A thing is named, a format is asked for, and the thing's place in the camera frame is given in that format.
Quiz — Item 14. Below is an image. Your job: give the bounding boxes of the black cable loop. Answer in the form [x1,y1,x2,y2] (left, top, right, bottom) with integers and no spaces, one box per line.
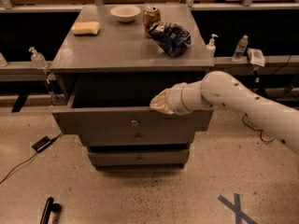
[241,115,276,144]

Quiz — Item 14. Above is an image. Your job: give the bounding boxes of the yellow sponge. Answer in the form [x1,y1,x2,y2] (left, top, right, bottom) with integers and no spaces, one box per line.
[71,21,100,35]

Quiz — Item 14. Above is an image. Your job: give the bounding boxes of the clear water bottle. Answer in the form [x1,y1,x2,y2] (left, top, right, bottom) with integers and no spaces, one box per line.
[232,35,249,62]

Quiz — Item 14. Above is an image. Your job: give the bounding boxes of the grey bottom drawer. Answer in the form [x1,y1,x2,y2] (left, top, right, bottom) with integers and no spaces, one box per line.
[88,149,190,166]

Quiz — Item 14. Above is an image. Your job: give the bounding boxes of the right sanitizer pump bottle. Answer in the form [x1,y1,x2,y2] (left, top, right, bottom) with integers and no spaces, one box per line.
[206,34,217,58]

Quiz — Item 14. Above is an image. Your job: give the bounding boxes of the sanitizer pump bottle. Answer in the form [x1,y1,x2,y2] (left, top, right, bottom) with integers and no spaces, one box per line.
[206,34,217,58]
[29,47,48,69]

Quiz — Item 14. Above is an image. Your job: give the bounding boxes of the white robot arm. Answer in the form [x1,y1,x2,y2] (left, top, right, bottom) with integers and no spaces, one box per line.
[149,71,299,154]

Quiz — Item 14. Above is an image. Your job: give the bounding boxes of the white ceramic bowl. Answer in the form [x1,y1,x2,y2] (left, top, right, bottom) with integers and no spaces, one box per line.
[110,5,141,23]

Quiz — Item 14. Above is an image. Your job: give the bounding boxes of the left sanitizer pump bottle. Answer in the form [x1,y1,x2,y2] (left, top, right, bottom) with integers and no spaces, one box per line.
[29,47,48,69]

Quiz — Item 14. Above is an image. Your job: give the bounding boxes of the grey top drawer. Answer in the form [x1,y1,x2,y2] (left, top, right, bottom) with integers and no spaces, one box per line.
[53,94,213,135]

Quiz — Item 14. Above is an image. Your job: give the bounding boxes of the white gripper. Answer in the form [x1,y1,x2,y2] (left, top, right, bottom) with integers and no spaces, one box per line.
[149,83,189,115]

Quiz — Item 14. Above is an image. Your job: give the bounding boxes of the grey drawer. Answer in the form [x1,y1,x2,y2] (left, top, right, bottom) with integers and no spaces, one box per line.
[53,94,213,135]
[79,132,194,147]
[88,149,190,166]

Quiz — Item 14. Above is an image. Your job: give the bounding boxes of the blue chip bag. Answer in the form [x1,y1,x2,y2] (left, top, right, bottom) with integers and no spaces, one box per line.
[149,22,192,57]

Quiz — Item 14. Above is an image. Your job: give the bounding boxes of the brown soda can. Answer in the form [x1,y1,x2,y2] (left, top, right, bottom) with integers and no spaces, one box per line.
[143,5,161,37]

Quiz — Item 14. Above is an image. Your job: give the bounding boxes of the black floor cable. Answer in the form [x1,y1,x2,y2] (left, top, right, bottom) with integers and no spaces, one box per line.
[0,132,64,185]

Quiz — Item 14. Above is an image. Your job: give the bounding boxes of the grey drawer cabinet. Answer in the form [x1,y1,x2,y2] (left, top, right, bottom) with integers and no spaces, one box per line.
[49,3,215,174]

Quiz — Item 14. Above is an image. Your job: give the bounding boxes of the white crumpled wipe packet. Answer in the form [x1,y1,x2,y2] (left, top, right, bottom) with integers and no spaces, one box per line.
[248,48,265,67]

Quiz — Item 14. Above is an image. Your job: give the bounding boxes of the black handle object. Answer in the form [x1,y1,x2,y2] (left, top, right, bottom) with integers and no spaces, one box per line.
[39,197,62,224]

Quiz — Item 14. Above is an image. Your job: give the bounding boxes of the grey middle drawer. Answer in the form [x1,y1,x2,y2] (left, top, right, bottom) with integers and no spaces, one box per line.
[79,132,194,147]

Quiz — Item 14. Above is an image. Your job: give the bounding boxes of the black power adapter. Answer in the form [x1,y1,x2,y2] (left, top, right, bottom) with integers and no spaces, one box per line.
[32,136,51,153]

